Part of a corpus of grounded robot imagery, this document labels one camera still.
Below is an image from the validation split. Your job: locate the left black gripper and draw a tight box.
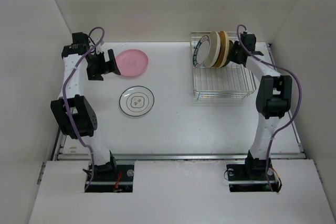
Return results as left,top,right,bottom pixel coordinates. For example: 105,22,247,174
87,49,120,80

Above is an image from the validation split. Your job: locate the pink plate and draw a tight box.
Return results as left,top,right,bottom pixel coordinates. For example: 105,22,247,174
115,49,149,77

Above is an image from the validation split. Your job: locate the yellow plate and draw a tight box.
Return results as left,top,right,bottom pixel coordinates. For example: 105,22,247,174
215,31,230,68

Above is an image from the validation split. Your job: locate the cream white plate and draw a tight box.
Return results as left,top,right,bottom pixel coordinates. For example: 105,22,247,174
204,31,221,68

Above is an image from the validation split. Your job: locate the white plate green rim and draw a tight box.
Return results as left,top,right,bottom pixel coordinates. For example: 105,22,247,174
193,35,211,68

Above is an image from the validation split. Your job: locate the white plate teal ring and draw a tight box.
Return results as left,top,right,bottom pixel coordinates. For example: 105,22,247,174
119,85,155,117

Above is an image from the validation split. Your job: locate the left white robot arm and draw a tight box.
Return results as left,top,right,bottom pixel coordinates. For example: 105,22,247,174
50,32,120,180

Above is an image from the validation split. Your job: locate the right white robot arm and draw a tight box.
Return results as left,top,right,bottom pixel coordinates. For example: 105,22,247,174
228,31,292,180

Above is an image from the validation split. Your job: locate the metal wire dish rack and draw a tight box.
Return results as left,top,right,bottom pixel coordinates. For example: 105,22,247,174
189,31,257,101

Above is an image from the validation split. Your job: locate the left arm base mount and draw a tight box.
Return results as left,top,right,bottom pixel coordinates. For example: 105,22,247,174
85,164,134,193

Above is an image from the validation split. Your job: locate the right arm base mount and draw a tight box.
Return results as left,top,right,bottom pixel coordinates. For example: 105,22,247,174
224,163,282,193

